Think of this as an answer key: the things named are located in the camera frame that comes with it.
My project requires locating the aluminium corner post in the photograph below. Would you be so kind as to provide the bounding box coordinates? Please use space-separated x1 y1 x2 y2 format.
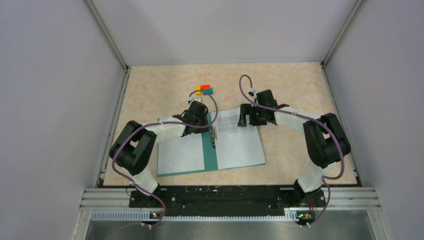
321 0 367 69
83 0 129 72

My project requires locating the right aluminium corner post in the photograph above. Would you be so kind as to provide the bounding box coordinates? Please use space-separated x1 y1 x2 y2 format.
321 0 367 69

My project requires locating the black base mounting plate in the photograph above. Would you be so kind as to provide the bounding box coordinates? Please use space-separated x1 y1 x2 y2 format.
129 185 325 217

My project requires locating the left aluminium corner post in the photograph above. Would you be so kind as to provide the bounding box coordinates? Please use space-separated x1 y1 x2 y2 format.
83 0 129 72

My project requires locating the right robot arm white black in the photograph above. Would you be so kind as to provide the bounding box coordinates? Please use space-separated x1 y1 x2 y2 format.
237 89 351 206

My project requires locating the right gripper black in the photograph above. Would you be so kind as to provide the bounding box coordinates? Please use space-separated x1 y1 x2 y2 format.
238 103 267 127

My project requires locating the yellow block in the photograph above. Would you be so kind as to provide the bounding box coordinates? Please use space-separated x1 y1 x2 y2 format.
195 85 202 96

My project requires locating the teal block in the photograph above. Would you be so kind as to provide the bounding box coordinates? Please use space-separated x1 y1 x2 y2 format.
203 88 214 95

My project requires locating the aluminium frame rail front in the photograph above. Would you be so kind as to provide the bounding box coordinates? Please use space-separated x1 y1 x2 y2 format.
80 186 381 222

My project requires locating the red block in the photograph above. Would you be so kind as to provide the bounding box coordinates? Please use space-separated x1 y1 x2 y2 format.
200 84 211 90

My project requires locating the green file folder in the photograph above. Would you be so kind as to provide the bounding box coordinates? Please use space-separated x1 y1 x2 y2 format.
156 110 267 178

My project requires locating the silver folder clip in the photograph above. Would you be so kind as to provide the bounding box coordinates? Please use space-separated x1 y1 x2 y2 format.
210 126 217 149

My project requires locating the printed white paper sheet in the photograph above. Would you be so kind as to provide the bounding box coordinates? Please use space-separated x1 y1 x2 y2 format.
208 107 266 170

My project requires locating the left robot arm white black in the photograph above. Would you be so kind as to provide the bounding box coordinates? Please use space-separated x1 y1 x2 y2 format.
109 100 210 207

